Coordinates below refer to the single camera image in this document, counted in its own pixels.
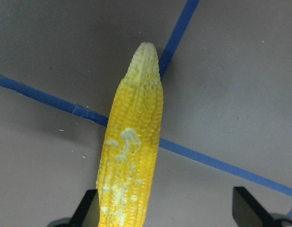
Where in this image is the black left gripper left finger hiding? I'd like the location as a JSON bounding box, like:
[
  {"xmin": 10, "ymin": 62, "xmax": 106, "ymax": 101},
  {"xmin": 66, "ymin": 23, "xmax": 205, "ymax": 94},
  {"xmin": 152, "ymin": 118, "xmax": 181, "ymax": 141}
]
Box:
[{"xmin": 69, "ymin": 189, "xmax": 100, "ymax": 227}]

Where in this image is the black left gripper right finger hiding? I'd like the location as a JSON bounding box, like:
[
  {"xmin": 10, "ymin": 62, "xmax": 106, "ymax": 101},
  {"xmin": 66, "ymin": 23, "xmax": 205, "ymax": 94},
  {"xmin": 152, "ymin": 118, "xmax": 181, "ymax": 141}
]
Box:
[{"xmin": 232, "ymin": 186, "xmax": 274, "ymax": 227}]

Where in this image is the yellow toy corn cob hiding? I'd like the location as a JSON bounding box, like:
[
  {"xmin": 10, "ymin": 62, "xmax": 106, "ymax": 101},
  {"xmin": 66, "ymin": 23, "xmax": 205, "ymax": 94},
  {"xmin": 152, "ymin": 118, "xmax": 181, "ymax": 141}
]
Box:
[{"xmin": 96, "ymin": 42, "xmax": 164, "ymax": 227}]

